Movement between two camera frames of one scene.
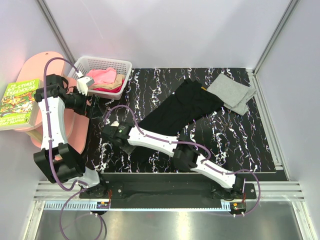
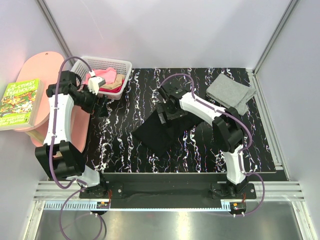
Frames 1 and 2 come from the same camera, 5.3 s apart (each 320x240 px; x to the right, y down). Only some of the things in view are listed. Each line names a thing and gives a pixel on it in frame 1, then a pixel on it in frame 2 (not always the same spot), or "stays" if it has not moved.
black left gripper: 86,109 -> 100,110
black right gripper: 129,150 -> 161,107
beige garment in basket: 115,85 stays
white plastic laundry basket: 84,64 stays
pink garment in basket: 100,76 stays
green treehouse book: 18,108 stays
